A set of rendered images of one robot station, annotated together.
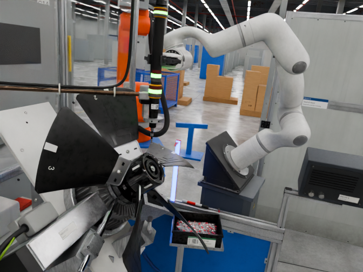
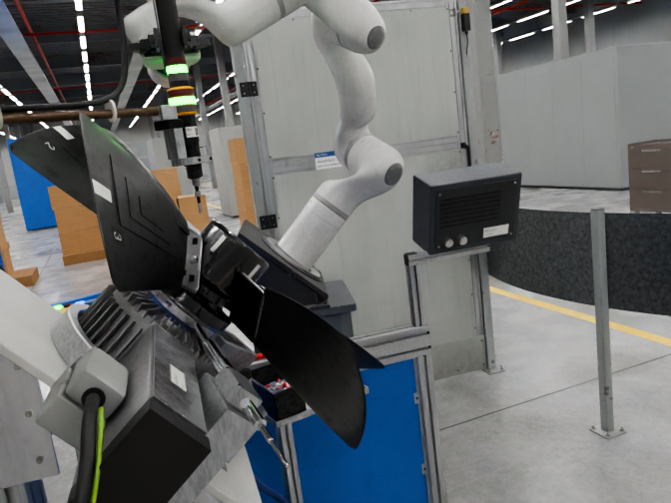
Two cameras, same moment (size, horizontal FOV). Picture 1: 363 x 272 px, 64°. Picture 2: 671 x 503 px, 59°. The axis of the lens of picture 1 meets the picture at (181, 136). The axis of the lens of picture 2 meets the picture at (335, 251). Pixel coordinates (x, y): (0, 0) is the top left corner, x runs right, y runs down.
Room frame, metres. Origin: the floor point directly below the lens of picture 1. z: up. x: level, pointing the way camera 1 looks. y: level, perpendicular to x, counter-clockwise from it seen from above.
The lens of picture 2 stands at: (-0.02, 0.44, 1.37)
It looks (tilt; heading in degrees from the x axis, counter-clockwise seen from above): 10 degrees down; 329
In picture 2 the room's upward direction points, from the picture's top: 7 degrees counter-clockwise
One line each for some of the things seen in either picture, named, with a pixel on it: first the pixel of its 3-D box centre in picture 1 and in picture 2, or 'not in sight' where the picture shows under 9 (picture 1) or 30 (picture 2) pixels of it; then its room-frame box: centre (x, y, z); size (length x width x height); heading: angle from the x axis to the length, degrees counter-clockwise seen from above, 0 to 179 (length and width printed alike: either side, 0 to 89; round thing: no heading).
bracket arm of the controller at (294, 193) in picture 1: (312, 197); (446, 251); (1.16, -0.60, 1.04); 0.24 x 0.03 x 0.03; 74
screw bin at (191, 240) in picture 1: (196, 229); (302, 382); (1.12, -0.11, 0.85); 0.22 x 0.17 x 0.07; 90
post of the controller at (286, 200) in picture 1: (284, 208); (414, 289); (1.19, -0.50, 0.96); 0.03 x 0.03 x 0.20; 74
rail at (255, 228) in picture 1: (190, 211); (262, 374); (1.30, -0.09, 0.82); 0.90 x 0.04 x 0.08; 74
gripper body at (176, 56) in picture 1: (167, 60); (169, 50); (1.09, 0.08, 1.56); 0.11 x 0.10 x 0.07; 165
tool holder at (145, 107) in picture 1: (150, 107); (183, 136); (0.98, 0.11, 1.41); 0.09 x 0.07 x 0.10; 109
